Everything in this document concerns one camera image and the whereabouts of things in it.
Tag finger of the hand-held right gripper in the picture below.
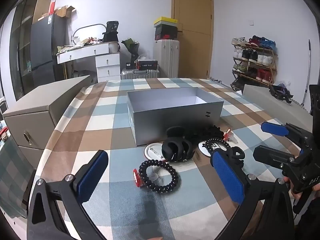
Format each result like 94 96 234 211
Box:
253 144 301 173
261 121 315 151

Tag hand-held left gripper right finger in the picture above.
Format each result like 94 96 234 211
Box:
211 148 295 240

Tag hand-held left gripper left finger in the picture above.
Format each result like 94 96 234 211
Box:
27 150 109 240

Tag small black hair claw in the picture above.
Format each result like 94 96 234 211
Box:
220 146 245 168

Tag plain black spiral hair tie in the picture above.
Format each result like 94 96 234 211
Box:
202 137 232 153

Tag black spiral tie red charm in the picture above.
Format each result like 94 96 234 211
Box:
132 160 179 193

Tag large black hair claw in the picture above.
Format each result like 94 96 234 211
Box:
161 127 195 162

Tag grey cardboard box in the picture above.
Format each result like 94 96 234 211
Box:
126 87 224 146

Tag person's right hand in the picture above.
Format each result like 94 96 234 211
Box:
284 176 320 202

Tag printed round badge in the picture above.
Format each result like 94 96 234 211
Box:
198 141 213 158

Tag red hair charm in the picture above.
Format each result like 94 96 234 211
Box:
223 129 237 143

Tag black ruffled hair accessory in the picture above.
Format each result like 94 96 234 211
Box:
190 125 224 140

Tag checkered tablecloth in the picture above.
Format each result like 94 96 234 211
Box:
37 77 313 240

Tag white round badge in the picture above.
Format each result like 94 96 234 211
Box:
144 142 167 161

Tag shoe rack with shoes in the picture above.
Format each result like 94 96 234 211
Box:
231 36 278 90

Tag black pole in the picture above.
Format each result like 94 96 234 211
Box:
301 39 312 105

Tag grey drawer cabinet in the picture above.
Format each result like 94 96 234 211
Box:
2 75 91 170

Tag white vanity desk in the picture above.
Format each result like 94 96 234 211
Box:
56 42 122 82

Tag silver suitcase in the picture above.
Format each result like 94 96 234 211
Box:
121 69 160 80

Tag black flat box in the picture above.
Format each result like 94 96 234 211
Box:
137 59 158 70

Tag wooden door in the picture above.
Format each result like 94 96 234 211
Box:
171 0 214 79

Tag white suitcase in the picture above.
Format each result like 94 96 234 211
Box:
153 39 180 78

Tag vanity clutter pile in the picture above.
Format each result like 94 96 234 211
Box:
57 37 110 53

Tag dark wrapped bouquet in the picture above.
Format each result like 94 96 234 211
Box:
121 38 140 63

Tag dark grey fridge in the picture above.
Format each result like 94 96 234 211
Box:
29 14 68 83

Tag black bag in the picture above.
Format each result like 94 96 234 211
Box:
102 21 119 43

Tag oval mirror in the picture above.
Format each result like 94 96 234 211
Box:
72 24 107 46

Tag black red shoe box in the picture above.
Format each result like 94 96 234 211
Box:
155 26 178 40

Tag dark shelf unit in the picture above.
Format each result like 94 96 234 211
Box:
9 0 42 100

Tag yellow lid shoe box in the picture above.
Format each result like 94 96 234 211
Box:
154 17 178 28

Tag open cardboard boxes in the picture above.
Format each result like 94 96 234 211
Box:
54 5 77 18

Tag flat cardboard panel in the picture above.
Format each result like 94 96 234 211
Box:
32 0 53 24

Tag black strap bundle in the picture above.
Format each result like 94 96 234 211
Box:
269 84 294 104

